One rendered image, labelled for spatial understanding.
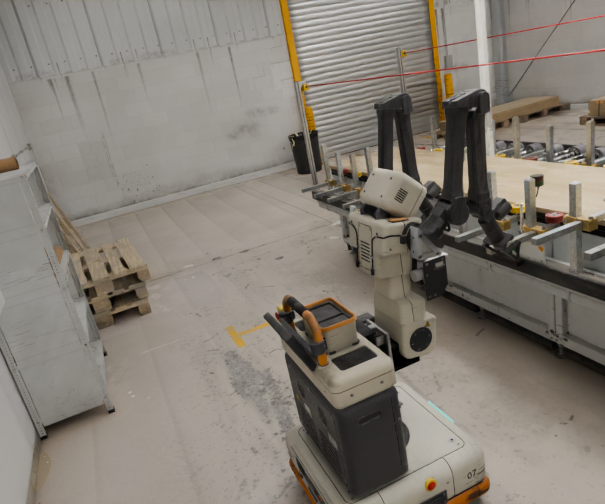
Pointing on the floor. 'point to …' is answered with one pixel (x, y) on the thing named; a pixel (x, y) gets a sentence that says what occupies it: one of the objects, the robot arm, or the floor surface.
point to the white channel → (484, 70)
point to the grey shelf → (38, 298)
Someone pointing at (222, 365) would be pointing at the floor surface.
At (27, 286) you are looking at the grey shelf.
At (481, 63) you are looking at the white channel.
